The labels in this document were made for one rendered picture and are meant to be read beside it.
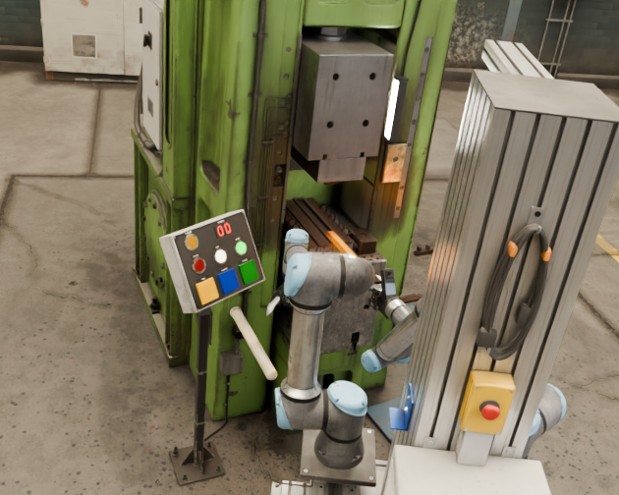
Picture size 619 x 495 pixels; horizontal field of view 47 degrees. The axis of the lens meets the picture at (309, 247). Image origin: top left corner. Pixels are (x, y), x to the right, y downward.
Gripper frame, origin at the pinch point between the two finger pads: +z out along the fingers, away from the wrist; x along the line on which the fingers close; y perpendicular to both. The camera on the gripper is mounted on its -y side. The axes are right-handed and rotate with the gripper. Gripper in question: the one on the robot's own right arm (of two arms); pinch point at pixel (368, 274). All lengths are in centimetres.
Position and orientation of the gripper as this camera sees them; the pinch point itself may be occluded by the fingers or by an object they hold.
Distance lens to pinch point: 271.7
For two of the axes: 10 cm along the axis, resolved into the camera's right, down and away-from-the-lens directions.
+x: 9.1, -1.1, 3.9
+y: -1.0, 8.7, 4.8
